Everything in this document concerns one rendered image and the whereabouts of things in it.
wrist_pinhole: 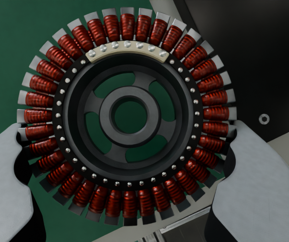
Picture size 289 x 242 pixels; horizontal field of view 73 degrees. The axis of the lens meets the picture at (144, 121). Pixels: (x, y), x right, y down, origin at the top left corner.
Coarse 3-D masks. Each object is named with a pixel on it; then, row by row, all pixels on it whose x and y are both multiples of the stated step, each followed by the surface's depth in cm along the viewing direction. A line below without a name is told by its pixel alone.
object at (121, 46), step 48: (48, 48) 10; (96, 48) 10; (144, 48) 10; (192, 48) 10; (48, 96) 10; (144, 96) 11; (192, 96) 10; (48, 144) 9; (144, 144) 12; (192, 144) 10; (48, 192) 10; (96, 192) 9; (144, 192) 9; (192, 192) 9
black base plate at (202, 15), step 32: (192, 0) 16; (224, 0) 16; (256, 0) 16; (288, 0) 16; (224, 32) 16; (256, 32) 16; (288, 32) 16; (224, 64) 16; (256, 64) 16; (288, 64) 16; (256, 96) 16; (288, 96) 16; (256, 128) 16; (288, 128) 17
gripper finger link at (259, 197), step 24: (240, 144) 9; (264, 144) 9; (240, 168) 8; (264, 168) 8; (288, 168) 8; (216, 192) 7; (240, 192) 7; (264, 192) 7; (288, 192) 7; (216, 216) 6; (240, 216) 6; (264, 216) 6; (288, 216) 6; (216, 240) 6; (240, 240) 5; (264, 240) 5; (288, 240) 5
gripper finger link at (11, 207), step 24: (0, 144) 9; (24, 144) 10; (0, 168) 8; (24, 168) 9; (0, 192) 7; (24, 192) 7; (0, 216) 6; (24, 216) 6; (0, 240) 5; (24, 240) 6
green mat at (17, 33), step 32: (0, 0) 17; (32, 0) 17; (64, 0) 18; (96, 0) 18; (128, 0) 18; (0, 32) 17; (32, 32) 18; (0, 64) 18; (0, 96) 18; (96, 96) 18; (160, 96) 18; (0, 128) 18; (96, 128) 18; (128, 128) 18; (32, 160) 18; (128, 160) 18; (32, 192) 18; (64, 224) 18; (96, 224) 18
